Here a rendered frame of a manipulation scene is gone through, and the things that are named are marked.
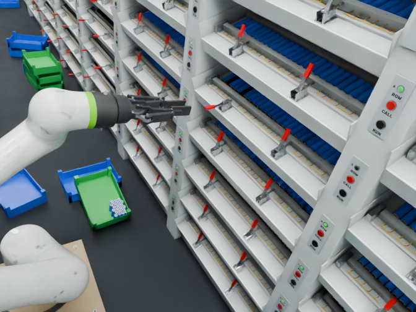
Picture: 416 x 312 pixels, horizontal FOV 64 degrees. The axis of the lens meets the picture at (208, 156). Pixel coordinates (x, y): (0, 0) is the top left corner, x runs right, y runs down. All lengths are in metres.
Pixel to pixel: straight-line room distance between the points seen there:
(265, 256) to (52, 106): 0.81
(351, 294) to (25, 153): 0.89
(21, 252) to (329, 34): 0.97
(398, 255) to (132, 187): 1.54
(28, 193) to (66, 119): 1.30
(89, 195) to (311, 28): 1.48
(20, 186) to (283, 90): 1.64
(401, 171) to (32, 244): 0.96
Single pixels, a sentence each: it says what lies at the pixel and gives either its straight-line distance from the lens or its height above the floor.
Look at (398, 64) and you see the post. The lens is 0.71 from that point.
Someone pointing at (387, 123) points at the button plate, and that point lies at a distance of 0.73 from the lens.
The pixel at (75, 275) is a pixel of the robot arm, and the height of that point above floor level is 0.56.
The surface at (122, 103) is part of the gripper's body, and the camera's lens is 0.90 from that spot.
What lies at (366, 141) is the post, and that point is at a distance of 0.76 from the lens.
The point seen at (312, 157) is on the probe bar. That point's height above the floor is 0.92.
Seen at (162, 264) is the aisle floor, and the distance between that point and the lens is 1.73.
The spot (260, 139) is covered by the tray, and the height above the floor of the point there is 0.88.
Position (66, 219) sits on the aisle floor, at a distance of 1.93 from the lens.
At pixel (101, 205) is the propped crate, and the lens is 1.92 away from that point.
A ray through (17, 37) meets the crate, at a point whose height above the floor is 0.10.
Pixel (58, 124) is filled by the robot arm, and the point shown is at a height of 0.98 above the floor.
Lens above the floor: 1.45
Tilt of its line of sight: 38 degrees down
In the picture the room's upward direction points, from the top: 10 degrees clockwise
